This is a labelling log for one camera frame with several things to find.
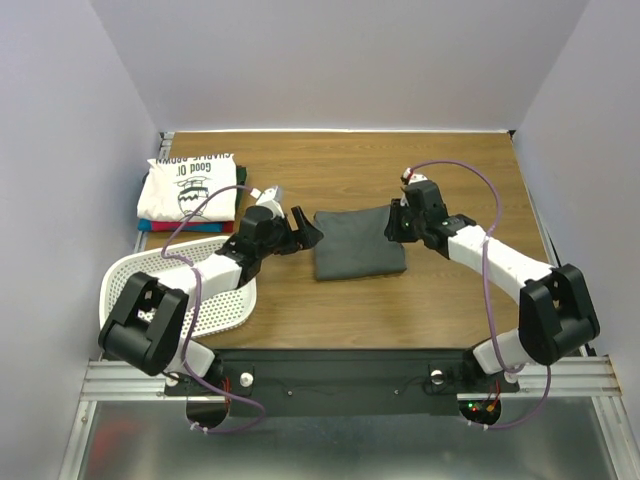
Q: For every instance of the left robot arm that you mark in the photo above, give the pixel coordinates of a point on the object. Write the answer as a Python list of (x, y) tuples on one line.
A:
[(144, 327)]

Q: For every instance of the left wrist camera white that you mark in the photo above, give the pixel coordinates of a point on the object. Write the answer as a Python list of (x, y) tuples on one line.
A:
[(271, 199)]

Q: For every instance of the grey t shirt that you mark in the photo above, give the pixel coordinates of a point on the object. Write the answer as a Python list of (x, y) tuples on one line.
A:
[(354, 245)]

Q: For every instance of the red folded t shirt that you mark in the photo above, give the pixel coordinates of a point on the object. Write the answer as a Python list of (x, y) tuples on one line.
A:
[(202, 227)]

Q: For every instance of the white perforated plastic basket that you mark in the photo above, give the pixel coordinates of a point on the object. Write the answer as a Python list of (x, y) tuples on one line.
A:
[(219, 313)]

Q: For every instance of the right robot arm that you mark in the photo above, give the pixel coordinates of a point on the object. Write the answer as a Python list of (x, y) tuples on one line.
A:
[(556, 314)]

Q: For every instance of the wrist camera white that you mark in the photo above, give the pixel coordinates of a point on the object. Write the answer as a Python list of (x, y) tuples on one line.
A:
[(409, 177), (271, 199)]

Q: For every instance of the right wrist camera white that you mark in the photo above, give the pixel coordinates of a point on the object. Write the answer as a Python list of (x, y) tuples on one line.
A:
[(409, 177)]

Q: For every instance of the white printed folded t shirt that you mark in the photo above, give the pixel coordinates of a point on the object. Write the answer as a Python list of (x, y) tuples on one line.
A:
[(200, 187)]

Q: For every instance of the dark green folded t shirt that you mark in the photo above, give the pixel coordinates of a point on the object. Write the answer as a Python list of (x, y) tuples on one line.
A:
[(241, 179)]

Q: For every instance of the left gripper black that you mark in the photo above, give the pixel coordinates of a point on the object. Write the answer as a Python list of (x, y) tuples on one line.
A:
[(310, 235)]

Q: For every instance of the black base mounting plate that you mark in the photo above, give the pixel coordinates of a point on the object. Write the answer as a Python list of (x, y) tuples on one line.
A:
[(349, 382)]

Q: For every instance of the teal folded t shirt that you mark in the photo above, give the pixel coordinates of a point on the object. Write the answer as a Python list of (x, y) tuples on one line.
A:
[(145, 225)]

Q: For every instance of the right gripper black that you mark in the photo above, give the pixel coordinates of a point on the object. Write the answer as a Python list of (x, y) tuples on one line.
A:
[(398, 222)]

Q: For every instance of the aluminium front rail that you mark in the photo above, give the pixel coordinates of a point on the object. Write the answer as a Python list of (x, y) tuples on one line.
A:
[(570, 377)]

